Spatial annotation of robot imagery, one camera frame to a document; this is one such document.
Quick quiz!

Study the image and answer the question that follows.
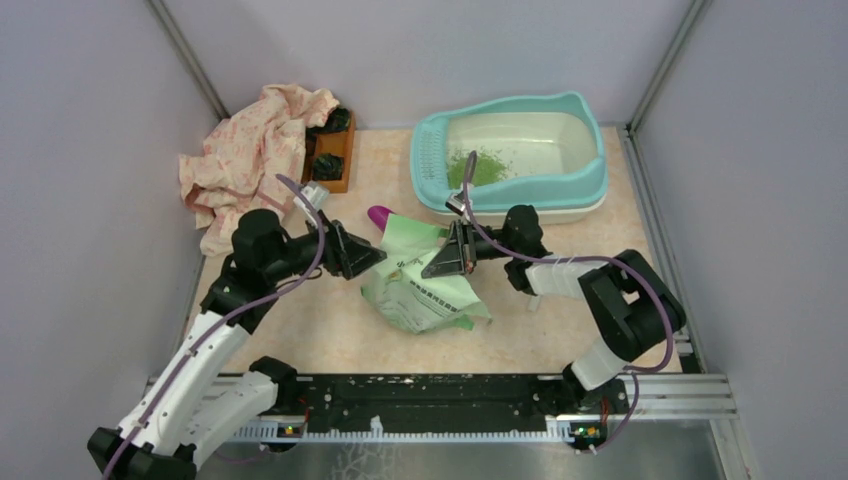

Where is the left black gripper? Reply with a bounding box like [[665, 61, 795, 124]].
[[265, 208, 388, 283]]

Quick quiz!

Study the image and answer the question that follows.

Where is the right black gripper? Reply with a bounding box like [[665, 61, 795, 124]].
[[421, 219, 518, 279]]

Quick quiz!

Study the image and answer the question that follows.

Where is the purple plastic scoop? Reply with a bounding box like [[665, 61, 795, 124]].
[[367, 205, 393, 232]]

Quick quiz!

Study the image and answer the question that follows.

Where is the green litter bag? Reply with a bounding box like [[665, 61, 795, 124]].
[[361, 214, 491, 334]]

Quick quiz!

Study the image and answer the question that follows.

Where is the white bag clip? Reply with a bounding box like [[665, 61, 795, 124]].
[[527, 296, 541, 312]]

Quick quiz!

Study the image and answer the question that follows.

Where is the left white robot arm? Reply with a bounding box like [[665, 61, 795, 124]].
[[87, 209, 387, 479]]

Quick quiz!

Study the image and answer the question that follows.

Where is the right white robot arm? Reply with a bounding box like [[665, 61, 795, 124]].
[[422, 205, 686, 412]]

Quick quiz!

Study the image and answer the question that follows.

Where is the green litter pile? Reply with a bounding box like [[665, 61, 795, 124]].
[[446, 148, 511, 189]]

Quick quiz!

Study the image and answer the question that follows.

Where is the teal litter box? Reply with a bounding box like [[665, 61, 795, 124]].
[[409, 91, 609, 224]]

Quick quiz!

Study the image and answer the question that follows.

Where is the dark plant near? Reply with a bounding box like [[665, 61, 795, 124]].
[[311, 153, 344, 181]]

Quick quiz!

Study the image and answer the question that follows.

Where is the dark plant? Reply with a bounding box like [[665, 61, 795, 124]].
[[321, 107, 352, 134], [311, 153, 344, 181]]

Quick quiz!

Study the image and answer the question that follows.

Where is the wooden tray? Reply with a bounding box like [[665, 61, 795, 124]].
[[301, 107, 356, 194]]

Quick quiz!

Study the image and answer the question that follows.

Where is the dark plant far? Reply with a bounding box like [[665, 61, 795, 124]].
[[321, 107, 352, 134]]

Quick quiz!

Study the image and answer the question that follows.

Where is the pink patterned cloth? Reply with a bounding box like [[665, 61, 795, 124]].
[[178, 84, 340, 257]]

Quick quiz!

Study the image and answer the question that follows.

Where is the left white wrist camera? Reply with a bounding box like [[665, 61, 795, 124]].
[[294, 181, 330, 227]]

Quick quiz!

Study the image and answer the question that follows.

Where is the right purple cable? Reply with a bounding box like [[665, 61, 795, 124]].
[[461, 150, 677, 455]]

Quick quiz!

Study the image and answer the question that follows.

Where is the purple cable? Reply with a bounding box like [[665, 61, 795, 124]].
[[461, 150, 677, 455], [101, 173, 327, 480]]

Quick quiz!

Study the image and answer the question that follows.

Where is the white slotted cable duct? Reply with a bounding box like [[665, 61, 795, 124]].
[[226, 419, 575, 445]]

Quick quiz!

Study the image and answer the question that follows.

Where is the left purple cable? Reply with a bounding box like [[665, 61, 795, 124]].
[[101, 173, 327, 480]]

